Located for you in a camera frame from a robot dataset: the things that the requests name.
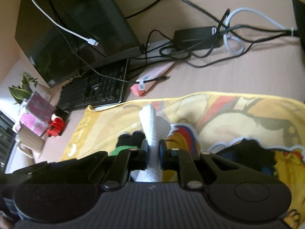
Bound red toy figure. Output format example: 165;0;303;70
46;106;68;138

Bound yellow printed cloth mat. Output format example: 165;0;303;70
61;92;304;228

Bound black round humidifier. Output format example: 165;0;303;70
292;0;305;53

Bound red star crochet container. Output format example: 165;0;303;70
109;130;146;156

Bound black tangled cable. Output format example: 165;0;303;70
71;0;298;84

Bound black computer monitor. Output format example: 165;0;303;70
15;0;143;87

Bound black keyboard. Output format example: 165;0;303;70
57;59;129;112

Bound pink storage boxes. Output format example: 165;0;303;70
13;92;55;136

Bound green plant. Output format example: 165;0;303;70
8;72;38;104

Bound white wipe cloth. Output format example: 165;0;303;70
135;104;171;182

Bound black power adapter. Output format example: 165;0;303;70
172;26;223;51

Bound white usb cable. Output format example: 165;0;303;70
27;0;99;47

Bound pink tube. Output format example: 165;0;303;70
130;61;175;97

